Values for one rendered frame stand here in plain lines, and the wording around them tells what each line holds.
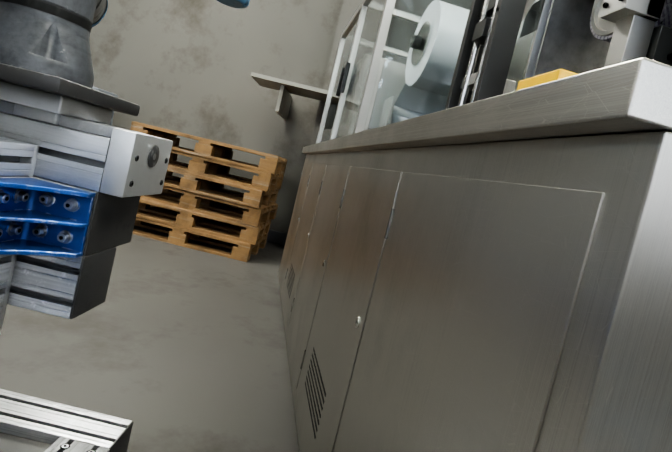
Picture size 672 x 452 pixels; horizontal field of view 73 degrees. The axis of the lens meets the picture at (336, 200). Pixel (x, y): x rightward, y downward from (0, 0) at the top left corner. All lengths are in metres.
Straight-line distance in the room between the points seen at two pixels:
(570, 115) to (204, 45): 4.44
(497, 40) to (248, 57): 3.76
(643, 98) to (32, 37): 0.70
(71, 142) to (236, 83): 3.90
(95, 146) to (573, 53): 0.93
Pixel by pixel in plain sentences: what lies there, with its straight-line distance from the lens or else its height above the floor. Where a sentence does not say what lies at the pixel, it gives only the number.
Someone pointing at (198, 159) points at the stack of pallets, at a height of 0.65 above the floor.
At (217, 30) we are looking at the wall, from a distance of 4.73.
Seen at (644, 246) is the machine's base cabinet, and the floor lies 0.78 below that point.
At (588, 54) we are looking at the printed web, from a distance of 1.15.
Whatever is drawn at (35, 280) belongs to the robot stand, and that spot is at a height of 0.55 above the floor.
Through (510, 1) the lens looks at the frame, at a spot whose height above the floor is 1.19.
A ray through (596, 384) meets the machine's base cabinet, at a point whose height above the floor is 0.69.
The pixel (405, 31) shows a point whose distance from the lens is 1.68.
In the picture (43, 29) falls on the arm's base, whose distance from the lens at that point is 0.77.
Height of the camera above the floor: 0.78
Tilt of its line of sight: 3 degrees down
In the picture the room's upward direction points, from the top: 14 degrees clockwise
